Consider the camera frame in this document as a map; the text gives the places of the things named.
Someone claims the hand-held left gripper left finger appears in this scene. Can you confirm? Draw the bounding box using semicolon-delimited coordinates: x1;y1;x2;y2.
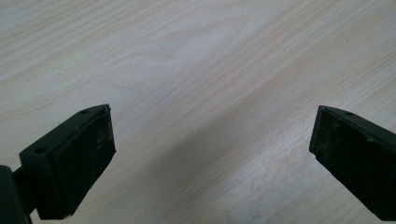
12;104;118;220

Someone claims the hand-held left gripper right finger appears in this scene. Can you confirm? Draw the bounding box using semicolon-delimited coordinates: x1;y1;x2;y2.
308;105;396;222

